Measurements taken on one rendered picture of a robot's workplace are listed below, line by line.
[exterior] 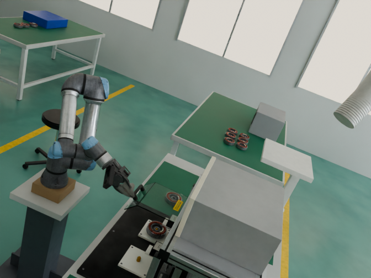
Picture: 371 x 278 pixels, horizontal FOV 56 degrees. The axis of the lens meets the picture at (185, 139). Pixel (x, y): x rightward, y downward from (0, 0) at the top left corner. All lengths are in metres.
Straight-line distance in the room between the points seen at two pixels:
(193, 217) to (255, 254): 0.29
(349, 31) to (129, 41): 3.67
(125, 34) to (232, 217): 5.55
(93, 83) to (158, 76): 4.60
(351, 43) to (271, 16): 1.29
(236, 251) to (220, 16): 4.99
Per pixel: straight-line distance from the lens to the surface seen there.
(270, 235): 1.43
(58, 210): 2.06
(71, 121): 1.86
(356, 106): 2.46
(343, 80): 6.16
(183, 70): 6.34
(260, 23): 6.02
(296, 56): 6.04
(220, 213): 1.41
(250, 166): 3.20
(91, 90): 1.96
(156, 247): 1.73
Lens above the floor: 2.10
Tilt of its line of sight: 25 degrees down
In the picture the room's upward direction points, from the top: 20 degrees clockwise
